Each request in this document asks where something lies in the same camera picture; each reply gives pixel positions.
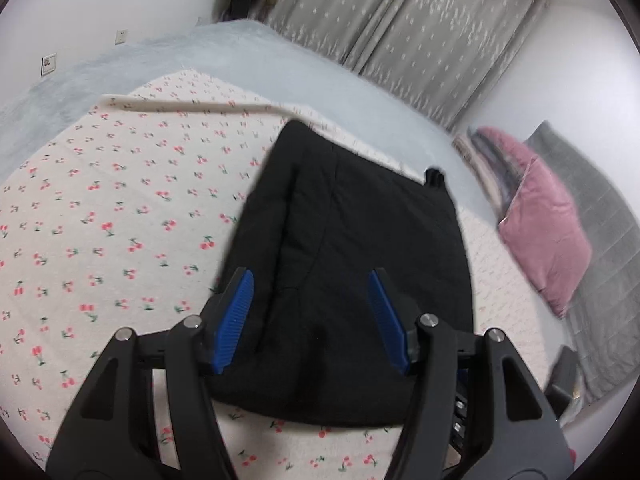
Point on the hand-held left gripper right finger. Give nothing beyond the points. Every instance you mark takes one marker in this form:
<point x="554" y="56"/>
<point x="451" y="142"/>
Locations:
<point x="387" y="320"/>

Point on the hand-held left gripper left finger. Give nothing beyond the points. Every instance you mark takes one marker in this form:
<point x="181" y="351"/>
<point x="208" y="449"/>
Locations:
<point x="235" y="320"/>

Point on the black long coat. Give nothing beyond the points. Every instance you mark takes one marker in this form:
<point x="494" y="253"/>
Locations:
<point x="350" y="220"/>

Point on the grey quilted pillow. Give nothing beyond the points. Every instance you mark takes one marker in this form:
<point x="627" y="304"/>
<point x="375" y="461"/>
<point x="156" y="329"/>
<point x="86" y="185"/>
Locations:
<point x="605" y="260"/>

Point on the pink velvet pillow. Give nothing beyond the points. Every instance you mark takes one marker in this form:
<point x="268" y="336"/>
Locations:
<point x="545" y="230"/>

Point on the cherry print bed sheet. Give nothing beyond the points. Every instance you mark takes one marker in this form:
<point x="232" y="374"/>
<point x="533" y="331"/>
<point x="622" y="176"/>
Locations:
<point x="100" y="210"/>

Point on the stack of folded blankets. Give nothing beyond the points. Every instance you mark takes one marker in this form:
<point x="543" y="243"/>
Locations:
<point x="485" y="170"/>

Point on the grey star print curtain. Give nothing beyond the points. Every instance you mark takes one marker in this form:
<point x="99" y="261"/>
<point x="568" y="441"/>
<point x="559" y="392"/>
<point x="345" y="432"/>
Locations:
<point x="400" y="25"/>

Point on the white wall socket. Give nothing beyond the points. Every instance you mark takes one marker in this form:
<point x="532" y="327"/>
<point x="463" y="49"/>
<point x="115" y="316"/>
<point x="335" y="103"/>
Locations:
<point x="48" y="64"/>
<point x="121" y="36"/>

